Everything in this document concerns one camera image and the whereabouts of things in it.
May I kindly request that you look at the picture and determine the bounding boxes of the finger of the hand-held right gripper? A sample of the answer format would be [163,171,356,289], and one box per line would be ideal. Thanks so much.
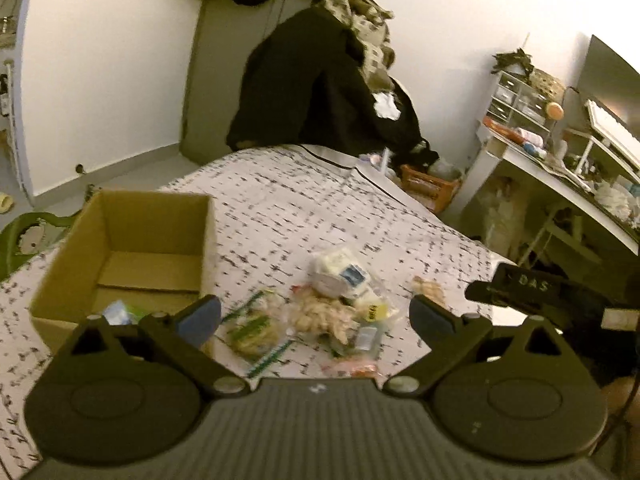
[464,279,505,307]

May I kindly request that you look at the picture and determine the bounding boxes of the grey green door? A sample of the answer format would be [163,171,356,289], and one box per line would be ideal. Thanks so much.
[179,0,362,166]

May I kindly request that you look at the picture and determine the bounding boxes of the orange plastic basket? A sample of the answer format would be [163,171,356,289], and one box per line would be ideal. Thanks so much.
[399,164,462,214]

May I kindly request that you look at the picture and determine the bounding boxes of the blue white snack packet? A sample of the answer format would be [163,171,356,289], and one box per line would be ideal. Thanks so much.
[101,299,147,327]

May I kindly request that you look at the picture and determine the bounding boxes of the white picture frame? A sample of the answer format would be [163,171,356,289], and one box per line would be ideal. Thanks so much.
[584,99,640,172]

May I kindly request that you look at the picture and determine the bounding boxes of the yellow label snack packet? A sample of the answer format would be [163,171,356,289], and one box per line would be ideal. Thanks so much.
[350,294,398,327]

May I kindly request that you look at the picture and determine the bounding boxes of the clear bag of pale cookies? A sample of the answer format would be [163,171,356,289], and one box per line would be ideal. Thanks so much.
[289,284,372,347]

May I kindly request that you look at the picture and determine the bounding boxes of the dark green plant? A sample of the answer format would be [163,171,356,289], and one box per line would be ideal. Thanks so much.
[491,49,537,80]

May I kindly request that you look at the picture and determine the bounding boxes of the white desk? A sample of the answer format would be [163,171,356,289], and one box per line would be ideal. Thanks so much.
[459,124,640,281]

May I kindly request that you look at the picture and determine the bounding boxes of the black dashed white blanket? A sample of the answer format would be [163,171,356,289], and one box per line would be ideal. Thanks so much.
[0,144,522,478]

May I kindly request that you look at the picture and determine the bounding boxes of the brown cardboard box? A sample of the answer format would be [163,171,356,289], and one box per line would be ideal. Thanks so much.
[29,190,217,356]

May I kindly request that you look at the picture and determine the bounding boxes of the white snack bag blue label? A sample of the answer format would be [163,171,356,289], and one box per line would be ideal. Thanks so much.
[306,244,382,307]

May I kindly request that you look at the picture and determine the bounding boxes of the green striped snack packet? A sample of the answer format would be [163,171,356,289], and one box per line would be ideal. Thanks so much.
[221,289,297,378]

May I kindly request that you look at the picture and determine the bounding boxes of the white crumpled cloth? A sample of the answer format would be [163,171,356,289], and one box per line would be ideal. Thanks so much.
[374,91,402,122]

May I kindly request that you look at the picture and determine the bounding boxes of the black coat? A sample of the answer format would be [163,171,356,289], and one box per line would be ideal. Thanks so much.
[226,6,396,161]

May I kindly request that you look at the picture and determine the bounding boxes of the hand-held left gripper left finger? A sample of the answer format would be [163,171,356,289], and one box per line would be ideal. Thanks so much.
[52,294,251,402]

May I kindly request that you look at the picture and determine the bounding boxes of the small beige snack packet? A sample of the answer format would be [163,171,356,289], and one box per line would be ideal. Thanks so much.
[411,276,447,307]

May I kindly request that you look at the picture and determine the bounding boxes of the small bluish snack packet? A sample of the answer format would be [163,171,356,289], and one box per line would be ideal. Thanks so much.
[356,326,383,353]

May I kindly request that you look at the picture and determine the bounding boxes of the checkered beige cloth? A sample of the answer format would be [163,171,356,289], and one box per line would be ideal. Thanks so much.
[324,0,397,92]

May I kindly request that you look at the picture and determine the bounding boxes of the woven basket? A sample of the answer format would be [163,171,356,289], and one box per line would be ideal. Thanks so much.
[529,66,567,107]

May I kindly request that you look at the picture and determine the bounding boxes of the grey flat panel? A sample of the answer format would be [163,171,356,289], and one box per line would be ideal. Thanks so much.
[574,34,640,128]

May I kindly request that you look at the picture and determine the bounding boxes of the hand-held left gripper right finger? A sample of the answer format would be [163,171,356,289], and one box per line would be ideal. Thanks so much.
[382,293,587,401]

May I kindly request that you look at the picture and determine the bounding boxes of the orange red snack packet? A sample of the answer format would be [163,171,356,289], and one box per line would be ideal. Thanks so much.
[322,354,388,380]

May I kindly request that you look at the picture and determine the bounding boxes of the green cartoon floor mat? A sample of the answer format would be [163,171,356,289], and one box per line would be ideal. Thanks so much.
[0,211,83,282]

